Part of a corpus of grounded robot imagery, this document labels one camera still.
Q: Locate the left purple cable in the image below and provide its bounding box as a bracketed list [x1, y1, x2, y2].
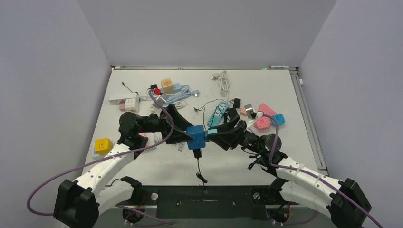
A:
[26, 89, 175, 227]

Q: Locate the blue white small adapter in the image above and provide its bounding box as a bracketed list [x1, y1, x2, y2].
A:
[186, 125, 206, 150]

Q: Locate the teal power strip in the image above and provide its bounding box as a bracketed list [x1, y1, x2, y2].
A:
[207, 101, 229, 128]

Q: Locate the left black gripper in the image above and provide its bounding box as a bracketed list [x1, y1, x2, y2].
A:
[138, 104, 195, 143]

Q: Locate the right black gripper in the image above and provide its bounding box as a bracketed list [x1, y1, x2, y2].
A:
[207, 115, 266, 156]

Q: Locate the black thin adapter cable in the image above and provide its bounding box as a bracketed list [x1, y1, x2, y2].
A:
[192, 98, 235, 122]

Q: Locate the large black power adapter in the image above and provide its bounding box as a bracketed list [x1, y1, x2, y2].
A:
[226, 108, 240, 121]

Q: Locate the blue square plug adapter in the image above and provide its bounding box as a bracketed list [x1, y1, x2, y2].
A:
[272, 114, 286, 126]

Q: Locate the white charger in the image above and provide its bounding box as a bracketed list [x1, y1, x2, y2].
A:
[178, 142, 185, 152]

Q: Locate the yellow socket block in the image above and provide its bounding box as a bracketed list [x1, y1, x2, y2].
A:
[94, 138, 114, 156]

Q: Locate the pink triangular socket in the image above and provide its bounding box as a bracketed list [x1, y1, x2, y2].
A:
[253, 103, 278, 130]

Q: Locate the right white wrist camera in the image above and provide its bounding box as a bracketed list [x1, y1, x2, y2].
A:
[244, 104, 263, 121]

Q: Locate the light blue coiled cable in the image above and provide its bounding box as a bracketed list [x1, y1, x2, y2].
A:
[163, 85, 200, 109]

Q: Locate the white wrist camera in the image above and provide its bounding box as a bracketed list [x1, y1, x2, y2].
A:
[151, 93, 169, 114]
[244, 104, 263, 121]

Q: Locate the white cube adapter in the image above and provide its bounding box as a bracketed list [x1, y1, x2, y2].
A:
[125, 98, 139, 113]

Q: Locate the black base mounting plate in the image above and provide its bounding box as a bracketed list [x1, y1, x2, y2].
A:
[120, 185, 288, 220]

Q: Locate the white long power strip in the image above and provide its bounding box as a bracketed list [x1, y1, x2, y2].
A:
[108, 93, 139, 105]

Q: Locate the salmon pink usb charger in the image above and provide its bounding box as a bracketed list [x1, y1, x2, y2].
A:
[240, 107, 247, 116]

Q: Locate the orange cube socket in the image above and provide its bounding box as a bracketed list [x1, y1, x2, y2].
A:
[161, 78, 174, 94]

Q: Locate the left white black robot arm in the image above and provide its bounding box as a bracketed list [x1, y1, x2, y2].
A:
[53, 104, 192, 228]

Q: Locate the white coiled cable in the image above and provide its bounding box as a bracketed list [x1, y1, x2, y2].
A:
[211, 70, 231, 96]

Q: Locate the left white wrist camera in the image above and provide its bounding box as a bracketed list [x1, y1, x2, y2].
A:
[151, 93, 169, 114]

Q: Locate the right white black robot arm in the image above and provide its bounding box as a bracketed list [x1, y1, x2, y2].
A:
[205, 118, 372, 228]

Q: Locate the small black charger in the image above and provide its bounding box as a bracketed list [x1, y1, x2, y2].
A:
[233, 98, 241, 109]
[150, 84, 158, 90]

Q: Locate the light blue power strip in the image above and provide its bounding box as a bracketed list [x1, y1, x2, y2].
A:
[172, 83, 182, 94]

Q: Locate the teal usb charger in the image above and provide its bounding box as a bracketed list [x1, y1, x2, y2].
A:
[205, 129, 218, 136]

